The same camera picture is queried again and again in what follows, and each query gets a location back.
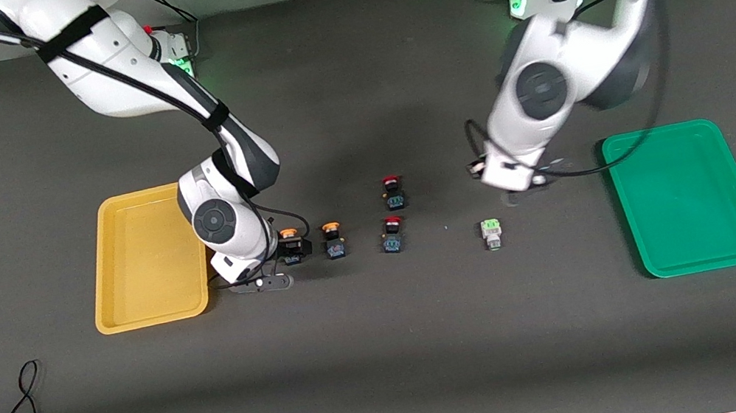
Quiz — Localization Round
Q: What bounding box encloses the dark grey table mat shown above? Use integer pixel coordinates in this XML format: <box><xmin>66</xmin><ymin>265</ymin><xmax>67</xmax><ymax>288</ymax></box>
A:
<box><xmin>0</xmin><ymin>0</ymin><xmax>736</xmax><ymax>413</ymax></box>

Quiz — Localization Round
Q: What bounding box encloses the yellow push button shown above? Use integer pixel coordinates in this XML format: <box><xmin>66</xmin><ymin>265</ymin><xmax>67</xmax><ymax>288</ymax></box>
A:
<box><xmin>321</xmin><ymin>220</ymin><xmax>350</xmax><ymax>261</ymax></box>
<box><xmin>278</xmin><ymin>226</ymin><xmax>307</xmax><ymax>267</ymax></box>

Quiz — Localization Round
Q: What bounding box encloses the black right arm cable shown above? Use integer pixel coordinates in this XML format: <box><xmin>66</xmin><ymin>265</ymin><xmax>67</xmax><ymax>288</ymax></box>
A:
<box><xmin>0</xmin><ymin>0</ymin><xmax>319</xmax><ymax>329</ymax></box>

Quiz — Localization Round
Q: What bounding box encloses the green push button square block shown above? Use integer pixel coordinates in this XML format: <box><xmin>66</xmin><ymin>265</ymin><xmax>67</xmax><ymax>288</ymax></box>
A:
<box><xmin>479</xmin><ymin>217</ymin><xmax>506</xmax><ymax>252</ymax></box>

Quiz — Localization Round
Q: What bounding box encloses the green plastic tray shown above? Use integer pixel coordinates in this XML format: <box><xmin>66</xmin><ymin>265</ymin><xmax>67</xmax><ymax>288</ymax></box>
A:
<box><xmin>600</xmin><ymin>113</ymin><xmax>736</xmax><ymax>285</ymax></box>

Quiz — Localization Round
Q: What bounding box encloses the red push button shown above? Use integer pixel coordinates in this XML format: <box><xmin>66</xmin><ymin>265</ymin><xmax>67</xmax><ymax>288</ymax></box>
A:
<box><xmin>380</xmin><ymin>173</ymin><xmax>409</xmax><ymax>212</ymax></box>
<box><xmin>378</xmin><ymin>215</ymin><xmax>409</xmax><ymax>256</ymax></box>

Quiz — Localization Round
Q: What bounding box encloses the black right base cable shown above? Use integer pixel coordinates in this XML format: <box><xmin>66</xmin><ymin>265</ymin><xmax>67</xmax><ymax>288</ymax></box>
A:
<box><xmin>136</xmin><ymin>0</ymin><xmax>206</xmax><ymax>69</ymax></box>

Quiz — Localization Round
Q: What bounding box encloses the yellow plastic tray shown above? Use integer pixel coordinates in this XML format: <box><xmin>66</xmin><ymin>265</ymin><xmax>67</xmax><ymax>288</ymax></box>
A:
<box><xmin>74</xmin><ymin>178</ymin><xmax>225</xmax><ymax>336</ymax></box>

